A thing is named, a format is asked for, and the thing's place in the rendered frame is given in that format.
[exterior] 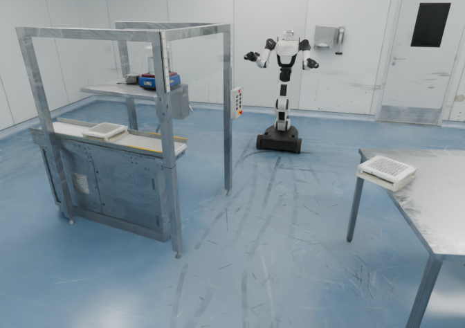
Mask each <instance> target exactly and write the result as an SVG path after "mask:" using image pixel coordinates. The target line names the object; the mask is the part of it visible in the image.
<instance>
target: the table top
mask: <svg viewBox="0 0 465 328"><path fill-rule="evenodd" d="M358 153H359V154H360V155H361V157H362V158H363V160H364V161H368V160H370V159H371V158H374V157H375V156H377V155H381V156H384V157H387V158H391V159H393V160H396V161H398V162H401V163H405V164H407V165H411V166H413V167H417V168H418V170H417V171H416V179H415V180H413V181H411V182H409V183H408V184H407V185H405V186H404V187H402V188H401V189H400V190H398V192H393V191H392V190H389V189H387V188H384V187H383V186H382V187H383V189H384V190H385V191H386V192H387V194H388V196H389V197H390V198H391V200H392V201H393V203H394V204H395V206H396V207H397V208H398V210H399V212H400V213H401V214H402V216H403V217H404V219H405V220H406V221H407V223H408V224H409V226H410V227H411V229H412V230H413V232H414V233H415V235H416V236H417V237H418V239H419V241H420V242H421V243H422V244H423V246H424V248H425V249H426V250H427V251H428V253H429V255H430V256H431V258H432V259H438V260H452V261H465V151H454V150H429V149H379V148H359V149H358Z"/></svg>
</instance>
